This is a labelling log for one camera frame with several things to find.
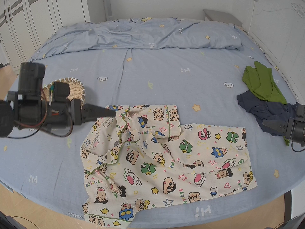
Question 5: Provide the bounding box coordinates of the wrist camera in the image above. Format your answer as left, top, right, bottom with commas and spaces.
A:
50, 81, 70, 102
296, 103, 305, 123

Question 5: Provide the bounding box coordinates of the round woven basket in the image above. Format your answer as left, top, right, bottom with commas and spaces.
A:
42, 77, 86, 109

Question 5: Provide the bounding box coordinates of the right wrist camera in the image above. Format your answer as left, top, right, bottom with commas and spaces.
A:
296, 103, 305, 123

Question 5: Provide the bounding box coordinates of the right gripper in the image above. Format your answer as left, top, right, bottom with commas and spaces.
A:
286, 118, 305, 148

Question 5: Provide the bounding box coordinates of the white printed pyjama top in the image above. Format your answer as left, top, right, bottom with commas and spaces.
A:
81, 104, 258, 229

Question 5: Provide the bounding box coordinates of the pale blue quilt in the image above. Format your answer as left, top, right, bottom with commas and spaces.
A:
31, 17, 243, 60

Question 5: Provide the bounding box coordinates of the black cable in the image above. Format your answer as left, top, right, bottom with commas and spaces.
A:
291, 140, 305, 153
13, 99, 73, 138

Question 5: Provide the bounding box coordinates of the dark blue garment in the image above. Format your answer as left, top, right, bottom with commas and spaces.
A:
237, 90, 299, 137

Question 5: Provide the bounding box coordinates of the green garment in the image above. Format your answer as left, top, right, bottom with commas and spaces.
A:
242, 61, 290, 147

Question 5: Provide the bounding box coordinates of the white wardrobe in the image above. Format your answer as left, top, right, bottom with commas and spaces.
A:
0, 0, 91, 74

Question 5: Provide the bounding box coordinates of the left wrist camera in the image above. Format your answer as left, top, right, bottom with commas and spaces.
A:
50, 81, 70, 102

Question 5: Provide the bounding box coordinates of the grey bedside table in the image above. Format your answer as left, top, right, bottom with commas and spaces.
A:
203, 9, 243, 25

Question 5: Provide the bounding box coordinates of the bed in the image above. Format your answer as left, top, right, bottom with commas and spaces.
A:
0, 0, 305, 227

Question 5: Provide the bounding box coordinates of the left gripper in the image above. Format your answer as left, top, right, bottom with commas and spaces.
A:
42, 99, 83, 134

